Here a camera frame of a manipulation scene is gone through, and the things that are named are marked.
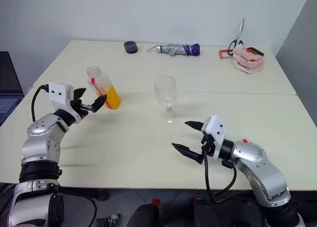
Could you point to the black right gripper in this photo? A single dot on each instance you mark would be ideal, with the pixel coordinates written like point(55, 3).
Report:
point(209, 145)

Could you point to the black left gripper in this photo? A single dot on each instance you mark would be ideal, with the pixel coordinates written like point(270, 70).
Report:
point(78, 106)

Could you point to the clear bottle with orange drink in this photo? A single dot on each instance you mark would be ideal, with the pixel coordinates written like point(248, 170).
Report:
point(112, 98)

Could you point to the clear wine glass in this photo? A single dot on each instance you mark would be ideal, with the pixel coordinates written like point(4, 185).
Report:
point(165, 93)

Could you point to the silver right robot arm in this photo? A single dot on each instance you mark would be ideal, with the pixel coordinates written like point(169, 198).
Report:
point(260, 167)

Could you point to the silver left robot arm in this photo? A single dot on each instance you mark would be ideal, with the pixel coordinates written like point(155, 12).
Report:
point(40, 142)

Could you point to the dark rounded shape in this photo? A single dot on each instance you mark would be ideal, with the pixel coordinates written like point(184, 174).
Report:
point(144, 215)
point(206, 213)

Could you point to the dark laptop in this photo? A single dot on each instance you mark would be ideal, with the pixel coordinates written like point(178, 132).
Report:
point(8, 88)

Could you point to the folded silver purple umbrella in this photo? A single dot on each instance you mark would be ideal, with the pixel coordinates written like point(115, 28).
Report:
point(178, 49)

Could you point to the pink towel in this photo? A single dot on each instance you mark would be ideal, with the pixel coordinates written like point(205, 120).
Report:
point(247, 62)

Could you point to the orange black hand saw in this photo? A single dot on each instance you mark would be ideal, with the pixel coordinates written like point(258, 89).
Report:
point(255, 51)

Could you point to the small white object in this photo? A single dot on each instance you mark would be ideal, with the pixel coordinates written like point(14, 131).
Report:
point(114, 216)

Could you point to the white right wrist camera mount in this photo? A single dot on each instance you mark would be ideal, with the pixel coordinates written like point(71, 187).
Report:
point(218, 130)

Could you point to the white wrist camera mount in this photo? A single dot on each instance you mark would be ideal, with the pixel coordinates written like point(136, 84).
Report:
point(59, 93)
point(218, 130)

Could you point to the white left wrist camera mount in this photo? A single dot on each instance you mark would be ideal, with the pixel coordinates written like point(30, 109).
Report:
point(59, 93)

